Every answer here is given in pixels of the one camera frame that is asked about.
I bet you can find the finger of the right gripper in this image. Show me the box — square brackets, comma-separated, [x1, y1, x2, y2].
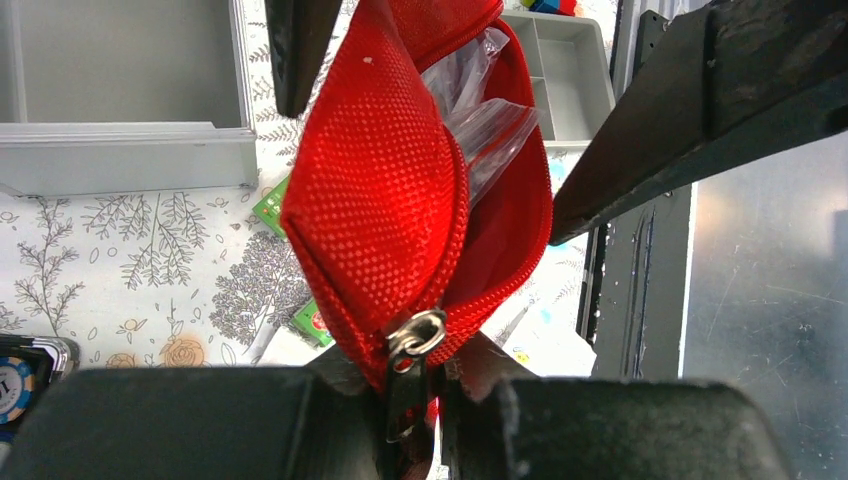
[550, 1, 847, 245]
[264, 0, 343, 119]

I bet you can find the black poker chip case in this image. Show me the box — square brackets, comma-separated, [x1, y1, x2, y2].
[1, 334, 79, 463]

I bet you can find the green small box upper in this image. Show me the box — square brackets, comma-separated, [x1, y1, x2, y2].
[253, 175, 290, 239]

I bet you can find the colourful block toy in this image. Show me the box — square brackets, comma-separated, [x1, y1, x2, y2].
[520, 0, 578, 16]

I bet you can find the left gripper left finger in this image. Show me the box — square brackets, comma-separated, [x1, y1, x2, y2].
[1, 348, 397, 479]

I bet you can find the red first aid pouch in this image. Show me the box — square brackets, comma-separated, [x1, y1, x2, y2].
[281, 1, 552, 442]

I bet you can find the grey metal medicine box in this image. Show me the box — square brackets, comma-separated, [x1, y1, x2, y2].
[1, 1, 258, 197]

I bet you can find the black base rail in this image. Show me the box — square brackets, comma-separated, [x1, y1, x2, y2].
[580, 1, 700, 382]

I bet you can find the grey plastic divider tray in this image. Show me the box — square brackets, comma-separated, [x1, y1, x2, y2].
[501, 9, 615, 147]

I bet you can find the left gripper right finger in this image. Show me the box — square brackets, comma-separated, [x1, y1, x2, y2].
[440, 334, 793, 479]

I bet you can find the green small box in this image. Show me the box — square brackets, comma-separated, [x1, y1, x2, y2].
[253, 175, 290, 239]
[291, 299, 334, 347]

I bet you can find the floral table mat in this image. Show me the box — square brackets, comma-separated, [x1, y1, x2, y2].
[0, 0, 621, 379]

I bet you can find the green small box lower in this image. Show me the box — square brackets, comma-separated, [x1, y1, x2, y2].
[291, 299, 334, 347]

